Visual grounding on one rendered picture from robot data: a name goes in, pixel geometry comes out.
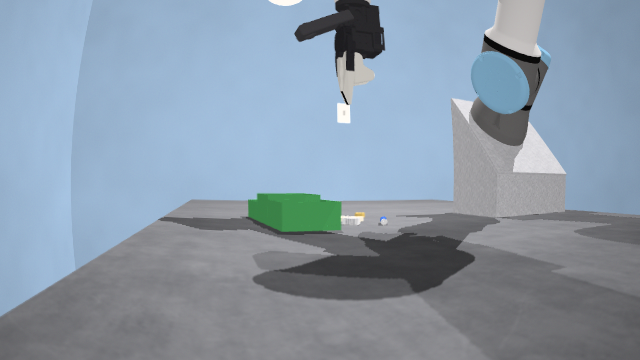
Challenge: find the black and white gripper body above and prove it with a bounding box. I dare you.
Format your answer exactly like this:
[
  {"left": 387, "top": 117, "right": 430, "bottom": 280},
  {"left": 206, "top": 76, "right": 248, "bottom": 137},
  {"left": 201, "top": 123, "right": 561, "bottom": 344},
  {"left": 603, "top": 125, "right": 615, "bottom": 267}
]
[{"left": 334, "top": 0, "right": 385, "bottom": 59}]

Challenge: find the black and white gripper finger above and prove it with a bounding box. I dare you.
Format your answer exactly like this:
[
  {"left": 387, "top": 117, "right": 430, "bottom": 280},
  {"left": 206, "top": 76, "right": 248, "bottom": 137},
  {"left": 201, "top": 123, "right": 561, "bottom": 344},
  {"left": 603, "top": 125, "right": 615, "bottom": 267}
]
[
  {"left": 342, "top": 33, "right": 375, "bottom": 104},
  {"left": 335, "top": 52, "right": 369, "bottom": 105}
]

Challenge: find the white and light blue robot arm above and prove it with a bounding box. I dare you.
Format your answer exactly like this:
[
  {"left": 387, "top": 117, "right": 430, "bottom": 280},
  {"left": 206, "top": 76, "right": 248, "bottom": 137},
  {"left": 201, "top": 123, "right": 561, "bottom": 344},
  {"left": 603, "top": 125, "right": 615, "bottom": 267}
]
[{"left": 294, "top": 0, "right": 551, "bottom": 146}]

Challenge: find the green three-compartment bin rack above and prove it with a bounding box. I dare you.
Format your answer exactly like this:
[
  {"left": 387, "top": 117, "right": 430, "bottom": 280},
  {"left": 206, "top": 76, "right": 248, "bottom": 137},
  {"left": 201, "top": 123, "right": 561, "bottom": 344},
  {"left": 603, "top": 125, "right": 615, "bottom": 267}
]
[{"left": 248, "top": 193, "right": 341, "bottom": 232}]

